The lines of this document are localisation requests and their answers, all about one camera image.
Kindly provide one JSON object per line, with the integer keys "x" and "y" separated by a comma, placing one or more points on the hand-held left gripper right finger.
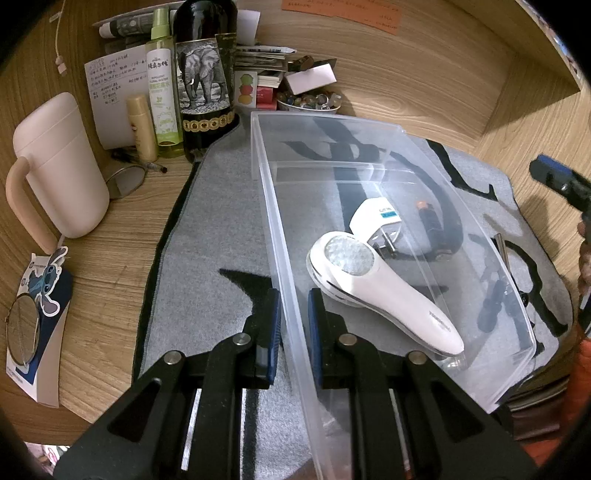
{"x": 315, "y": 323}

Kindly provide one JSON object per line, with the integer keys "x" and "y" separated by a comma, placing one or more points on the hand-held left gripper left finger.
{"x": 274, "y": 318}

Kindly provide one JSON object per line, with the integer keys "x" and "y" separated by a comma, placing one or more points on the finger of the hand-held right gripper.
{"x": 549, "y": 167}

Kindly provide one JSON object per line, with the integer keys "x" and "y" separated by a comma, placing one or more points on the clear plastic storage box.
{"x": 295, "y": 207}

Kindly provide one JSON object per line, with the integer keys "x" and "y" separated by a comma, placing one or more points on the white plug adapter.
{"x": 374, "y": 217}

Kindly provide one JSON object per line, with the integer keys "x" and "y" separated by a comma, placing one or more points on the person's right hand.
{"x": 585, "y": 258}

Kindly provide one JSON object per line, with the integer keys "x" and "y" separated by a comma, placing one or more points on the white handheld lint remover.
{"x": 406, "y": 304}

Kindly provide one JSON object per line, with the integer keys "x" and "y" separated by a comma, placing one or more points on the wooden shelf side panel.
{"x": 517, "y": 60}

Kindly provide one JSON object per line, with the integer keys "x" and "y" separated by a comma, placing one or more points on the grey mat with black pattern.
{"x": 217, "y": 221}

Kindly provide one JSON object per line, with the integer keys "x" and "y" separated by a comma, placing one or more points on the black cylinder with orange tip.
{"x": 427, "y": 217}

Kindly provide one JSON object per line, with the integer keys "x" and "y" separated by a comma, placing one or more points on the thin framed eyeglasses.
{"x": 124, "y": 180}

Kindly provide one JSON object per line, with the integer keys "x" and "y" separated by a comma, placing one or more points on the orange garment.
{"x": 581, "y": 378}

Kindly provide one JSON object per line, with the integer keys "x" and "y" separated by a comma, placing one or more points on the bowl of beads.
{"x": 304, "y": 104}

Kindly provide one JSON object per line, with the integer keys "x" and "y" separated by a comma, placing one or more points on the small red box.
{"x": 266, "y": 97}

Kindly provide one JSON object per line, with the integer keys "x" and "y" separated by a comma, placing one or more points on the blue white cartoon card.
{"x": 51, "y": 350}

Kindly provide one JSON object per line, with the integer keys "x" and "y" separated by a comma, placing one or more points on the box with coloured dots print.
{"x": 245, "y": 90}

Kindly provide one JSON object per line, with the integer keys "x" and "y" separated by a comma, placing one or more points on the small yellow lotion bottle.
{"x": 141, "y": 129}

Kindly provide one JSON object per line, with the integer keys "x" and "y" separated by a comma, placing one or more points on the dark brown object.
{"x": 540, "y": 410}

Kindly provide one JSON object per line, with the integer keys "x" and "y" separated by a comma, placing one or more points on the blank white card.
{"x": 309, "y": 78}

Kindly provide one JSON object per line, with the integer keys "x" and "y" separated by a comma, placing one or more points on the dark bottle with elephant label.
{"x": 203, "y": 83}

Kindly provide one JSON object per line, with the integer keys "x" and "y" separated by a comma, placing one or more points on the green spray bottle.
{"x": 161, "y": 92}

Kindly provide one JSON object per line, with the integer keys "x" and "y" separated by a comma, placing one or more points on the orange paper note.
{"x": 341, "y": 11}

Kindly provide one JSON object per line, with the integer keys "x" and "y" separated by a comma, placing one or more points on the stack of papers and cards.
{"x": 261, "y": 57}

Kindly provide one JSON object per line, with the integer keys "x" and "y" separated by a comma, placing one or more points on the handwritten paper note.
{"x": 111, "y": 83}

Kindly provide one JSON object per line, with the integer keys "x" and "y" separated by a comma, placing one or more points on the white paper sheet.
{"x": 248, "y": 25}

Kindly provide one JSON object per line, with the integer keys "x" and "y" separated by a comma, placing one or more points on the white printed tube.
{"x": 124, "y": 23}

